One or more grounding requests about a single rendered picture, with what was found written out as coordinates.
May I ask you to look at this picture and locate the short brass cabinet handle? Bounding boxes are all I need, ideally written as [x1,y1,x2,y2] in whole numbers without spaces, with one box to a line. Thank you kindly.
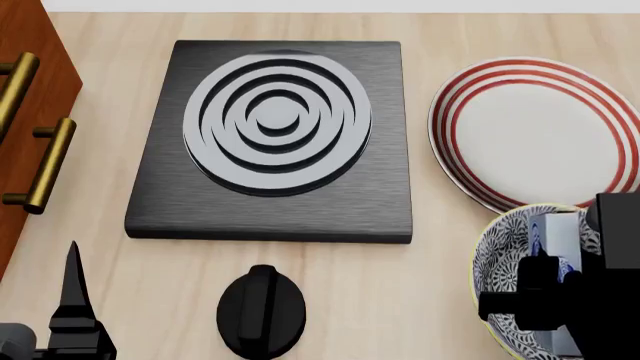
[1,117,78,216]

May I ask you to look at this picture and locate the long brass cabinet handle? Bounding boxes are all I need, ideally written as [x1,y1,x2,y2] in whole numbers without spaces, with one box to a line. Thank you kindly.
[0,51,41,141]

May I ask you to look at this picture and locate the white and blue cream cheese box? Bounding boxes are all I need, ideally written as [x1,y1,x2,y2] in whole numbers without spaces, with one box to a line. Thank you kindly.
[527,210,586,358]

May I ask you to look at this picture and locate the grey spiral burner coil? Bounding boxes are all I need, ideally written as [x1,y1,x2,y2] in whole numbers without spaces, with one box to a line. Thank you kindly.
[182,49,374,198]

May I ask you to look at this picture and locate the black stove base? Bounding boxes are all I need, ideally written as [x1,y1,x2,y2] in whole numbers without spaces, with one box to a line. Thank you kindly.
[123,39,414,246]

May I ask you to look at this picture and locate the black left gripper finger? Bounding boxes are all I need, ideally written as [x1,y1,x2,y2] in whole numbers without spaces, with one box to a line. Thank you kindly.
[58,240,97,320]

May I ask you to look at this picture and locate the brown wooden cabinet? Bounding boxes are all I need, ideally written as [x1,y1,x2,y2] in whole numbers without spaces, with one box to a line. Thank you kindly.
[0,0,84,282]

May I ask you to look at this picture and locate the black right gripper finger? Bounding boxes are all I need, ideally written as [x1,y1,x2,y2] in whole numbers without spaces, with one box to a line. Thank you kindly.
[558,270,585,297]
[516,248,562,292]

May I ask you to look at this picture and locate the white plate with red rings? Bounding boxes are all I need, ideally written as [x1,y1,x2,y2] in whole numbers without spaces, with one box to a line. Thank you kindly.
[427,55,640,216]

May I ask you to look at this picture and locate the black stove knob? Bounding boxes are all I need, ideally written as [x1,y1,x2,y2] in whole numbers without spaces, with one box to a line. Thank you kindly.
[215,264,307,360]

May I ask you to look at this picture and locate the blue patterned bowl, yellow rim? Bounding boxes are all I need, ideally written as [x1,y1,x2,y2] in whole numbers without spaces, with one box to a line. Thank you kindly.
[468,202,604,360]

